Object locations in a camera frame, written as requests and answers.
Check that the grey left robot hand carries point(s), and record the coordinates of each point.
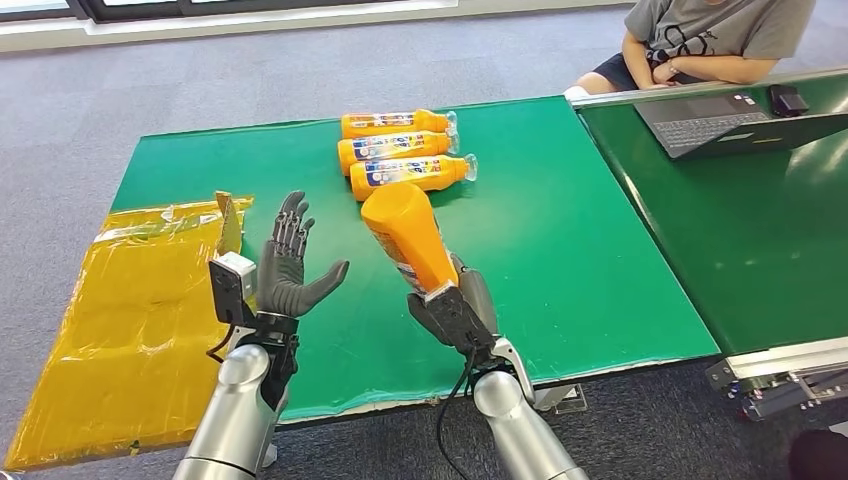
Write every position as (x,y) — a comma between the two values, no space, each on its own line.
(285,278)

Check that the brown cardboard flap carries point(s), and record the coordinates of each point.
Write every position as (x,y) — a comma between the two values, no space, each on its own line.
(230,225)

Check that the white table leg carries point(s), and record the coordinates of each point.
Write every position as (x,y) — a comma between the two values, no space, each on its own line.
(270,456)

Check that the orange detergent bottle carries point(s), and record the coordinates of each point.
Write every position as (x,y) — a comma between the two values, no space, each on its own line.
(391,122)
(404,175)
(391,148)

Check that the dark grey laptop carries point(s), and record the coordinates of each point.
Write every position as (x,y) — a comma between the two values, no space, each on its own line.
(702,122)

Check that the black power adapter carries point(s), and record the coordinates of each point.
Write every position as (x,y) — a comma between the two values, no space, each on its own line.
(787,100)

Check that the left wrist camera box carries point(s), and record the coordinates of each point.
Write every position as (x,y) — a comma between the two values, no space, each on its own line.
(228,288)

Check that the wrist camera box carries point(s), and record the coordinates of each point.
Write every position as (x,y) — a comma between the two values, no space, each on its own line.
(228,288)
(454,321)

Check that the green belt conveyor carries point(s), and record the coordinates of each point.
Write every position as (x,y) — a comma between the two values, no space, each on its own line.
(762,252)

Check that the person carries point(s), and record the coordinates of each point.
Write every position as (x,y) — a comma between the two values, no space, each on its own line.
(715,30)

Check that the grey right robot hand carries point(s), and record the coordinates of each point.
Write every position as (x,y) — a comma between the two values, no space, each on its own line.
(480,299)

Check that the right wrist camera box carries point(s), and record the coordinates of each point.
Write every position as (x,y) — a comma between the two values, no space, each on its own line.
(454,321)

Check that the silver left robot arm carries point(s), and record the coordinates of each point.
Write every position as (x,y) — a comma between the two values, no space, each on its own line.
(235,417)

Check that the dark round object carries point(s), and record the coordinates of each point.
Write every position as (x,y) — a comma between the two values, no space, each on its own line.
(821,457)

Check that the metal table foot bracket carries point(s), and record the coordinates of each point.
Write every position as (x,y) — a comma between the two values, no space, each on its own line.
(563,399)

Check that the orange bottle with barcode label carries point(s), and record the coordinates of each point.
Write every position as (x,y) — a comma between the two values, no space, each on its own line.
(407,232)

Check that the yellow plastic bag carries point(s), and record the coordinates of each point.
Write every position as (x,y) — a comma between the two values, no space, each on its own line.
(126,331)

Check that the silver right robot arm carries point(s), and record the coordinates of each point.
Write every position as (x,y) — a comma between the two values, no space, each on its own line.
(520,430)

